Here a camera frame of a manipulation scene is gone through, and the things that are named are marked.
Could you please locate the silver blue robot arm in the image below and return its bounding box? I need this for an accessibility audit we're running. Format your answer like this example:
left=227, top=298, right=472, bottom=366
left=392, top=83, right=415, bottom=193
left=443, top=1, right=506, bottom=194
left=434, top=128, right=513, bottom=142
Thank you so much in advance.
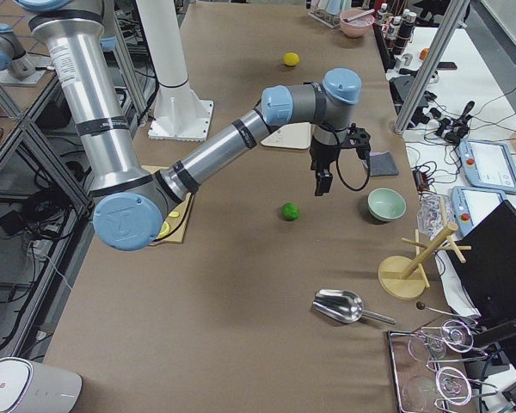
left=21, top=1, right=362, bottom=251

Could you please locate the metal scoop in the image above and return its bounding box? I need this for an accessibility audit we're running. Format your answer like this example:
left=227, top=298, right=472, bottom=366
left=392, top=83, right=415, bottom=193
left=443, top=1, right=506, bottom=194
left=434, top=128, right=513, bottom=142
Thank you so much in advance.
left=312, top=289, right=396, bottom=325

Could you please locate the wooden cutting board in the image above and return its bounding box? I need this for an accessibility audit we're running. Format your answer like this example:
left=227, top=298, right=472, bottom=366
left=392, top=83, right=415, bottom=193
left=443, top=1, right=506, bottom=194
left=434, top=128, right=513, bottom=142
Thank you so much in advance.
left=140, top=165, right=196, bottom=245

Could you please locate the glass rack tray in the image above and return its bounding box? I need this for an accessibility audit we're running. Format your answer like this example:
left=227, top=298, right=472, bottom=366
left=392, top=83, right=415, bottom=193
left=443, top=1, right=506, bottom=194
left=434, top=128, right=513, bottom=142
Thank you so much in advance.
left=387, top=318, right=499, bottom=412

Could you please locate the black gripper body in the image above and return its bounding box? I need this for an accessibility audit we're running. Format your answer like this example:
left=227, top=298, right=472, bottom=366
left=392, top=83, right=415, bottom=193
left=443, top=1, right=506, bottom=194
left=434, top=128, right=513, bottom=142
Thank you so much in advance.
left=310, top=137, right=341, bottom=177

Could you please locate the wooden mug tree stand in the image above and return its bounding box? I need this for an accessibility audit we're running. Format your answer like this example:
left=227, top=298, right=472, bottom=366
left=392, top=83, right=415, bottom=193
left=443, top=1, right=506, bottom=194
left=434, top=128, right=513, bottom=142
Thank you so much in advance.
left=378, top=198, right=473, bottom=299

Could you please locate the cream rabbit tray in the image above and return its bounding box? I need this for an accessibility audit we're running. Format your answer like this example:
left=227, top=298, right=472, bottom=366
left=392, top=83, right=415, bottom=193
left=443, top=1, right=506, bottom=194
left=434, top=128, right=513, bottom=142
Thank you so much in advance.
left=261, top=122, right=311, bottom=150

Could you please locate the green lime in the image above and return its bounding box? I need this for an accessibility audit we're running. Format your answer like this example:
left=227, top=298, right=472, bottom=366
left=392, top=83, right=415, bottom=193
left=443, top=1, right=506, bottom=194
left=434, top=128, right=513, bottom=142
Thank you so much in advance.
left=281, top=202, right=300, bottom=221

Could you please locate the pink bowl with ice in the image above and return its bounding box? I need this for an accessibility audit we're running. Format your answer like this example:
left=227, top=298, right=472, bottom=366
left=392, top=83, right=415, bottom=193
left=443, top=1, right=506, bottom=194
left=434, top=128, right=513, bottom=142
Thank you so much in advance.
left=340, top=9, right=375, bottom=38

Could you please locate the white speaker device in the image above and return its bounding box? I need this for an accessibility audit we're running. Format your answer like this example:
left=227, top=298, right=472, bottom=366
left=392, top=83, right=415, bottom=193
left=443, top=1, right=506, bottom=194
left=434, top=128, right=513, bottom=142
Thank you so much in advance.
left=0, top=357, right=83, bottom=413

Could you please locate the black monitor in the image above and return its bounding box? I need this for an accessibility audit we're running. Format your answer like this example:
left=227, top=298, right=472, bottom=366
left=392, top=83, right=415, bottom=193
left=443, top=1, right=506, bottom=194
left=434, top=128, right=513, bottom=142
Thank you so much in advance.
left=452, top=200, right=516, bottom=322

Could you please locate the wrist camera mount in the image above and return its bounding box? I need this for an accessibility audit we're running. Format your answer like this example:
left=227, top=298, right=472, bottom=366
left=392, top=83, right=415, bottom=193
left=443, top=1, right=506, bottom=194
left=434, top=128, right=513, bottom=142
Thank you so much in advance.
left=341, top=123, right=371, bottom=161

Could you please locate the teach pendant tablet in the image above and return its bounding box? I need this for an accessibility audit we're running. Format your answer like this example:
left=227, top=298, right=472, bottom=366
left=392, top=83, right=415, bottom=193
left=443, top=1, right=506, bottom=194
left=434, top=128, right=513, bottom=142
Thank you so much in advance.
left=451, top=186, right=507, bottom=237
left=458, top=139, right=516, bottom=194

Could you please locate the mint green bowl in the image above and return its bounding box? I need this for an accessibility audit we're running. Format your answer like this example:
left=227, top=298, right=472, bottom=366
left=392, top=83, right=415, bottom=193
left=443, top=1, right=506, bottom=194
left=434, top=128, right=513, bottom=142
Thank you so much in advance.
left=367, top=188, right=407, bottom=222

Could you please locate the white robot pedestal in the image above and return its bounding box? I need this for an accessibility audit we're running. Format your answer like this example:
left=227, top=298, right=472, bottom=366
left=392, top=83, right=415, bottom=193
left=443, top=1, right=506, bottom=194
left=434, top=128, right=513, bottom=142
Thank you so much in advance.
left=137, top=0, right=214, bottom=142

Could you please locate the grey folded cloth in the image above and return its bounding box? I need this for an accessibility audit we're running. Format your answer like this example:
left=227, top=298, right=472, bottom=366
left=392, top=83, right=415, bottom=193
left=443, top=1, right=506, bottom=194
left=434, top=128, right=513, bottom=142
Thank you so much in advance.
left=370, top=151, right=399, bottom=177

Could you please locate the yellow lemon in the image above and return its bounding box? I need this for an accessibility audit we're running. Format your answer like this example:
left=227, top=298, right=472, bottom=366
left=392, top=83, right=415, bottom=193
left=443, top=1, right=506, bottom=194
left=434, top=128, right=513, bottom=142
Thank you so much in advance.
left=282, top=52, right=300, bottom=67

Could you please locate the aluminium frame post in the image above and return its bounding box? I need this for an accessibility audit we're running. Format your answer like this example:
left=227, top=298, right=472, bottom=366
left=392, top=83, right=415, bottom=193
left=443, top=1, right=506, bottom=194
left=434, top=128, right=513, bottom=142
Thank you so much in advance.
left=393, top=0, right=470, bottom=135

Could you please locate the lemon slice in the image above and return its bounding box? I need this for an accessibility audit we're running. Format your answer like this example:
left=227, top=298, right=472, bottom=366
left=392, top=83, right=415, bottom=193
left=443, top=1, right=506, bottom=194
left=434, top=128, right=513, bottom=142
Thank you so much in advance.
left=156, top=220, right=172, bottom=241

